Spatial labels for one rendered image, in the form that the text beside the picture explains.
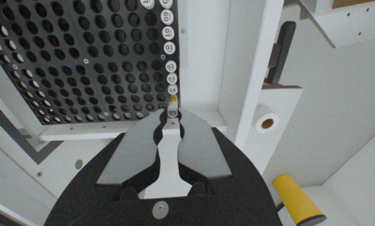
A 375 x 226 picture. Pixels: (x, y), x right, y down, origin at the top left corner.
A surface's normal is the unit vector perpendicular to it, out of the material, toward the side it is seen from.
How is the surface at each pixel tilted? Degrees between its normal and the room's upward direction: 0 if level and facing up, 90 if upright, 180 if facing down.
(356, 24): 0
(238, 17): 90
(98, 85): 0
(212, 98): 0
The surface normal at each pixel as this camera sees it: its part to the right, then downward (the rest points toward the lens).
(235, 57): -1.00, 0.05
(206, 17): 0.07, 0.51
